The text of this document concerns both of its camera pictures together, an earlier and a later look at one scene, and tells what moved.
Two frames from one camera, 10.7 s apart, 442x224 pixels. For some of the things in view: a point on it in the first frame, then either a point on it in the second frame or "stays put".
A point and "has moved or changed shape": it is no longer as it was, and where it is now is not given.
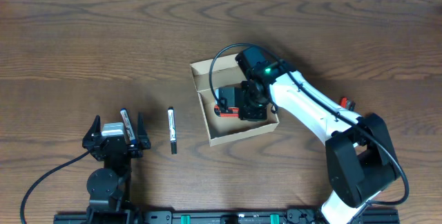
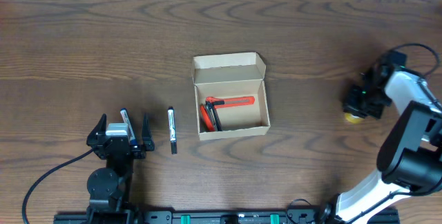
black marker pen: x=172 y=128 stays put
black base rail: x=181 y=217 stays put
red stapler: x=344 y=102 has moved or changed shape
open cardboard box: x=225 y=71 stays put
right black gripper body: x=248 y=110 to x=364 y=101
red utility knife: x=233 y=112 has moved or changed shape
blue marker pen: x=128 y=127 stays put
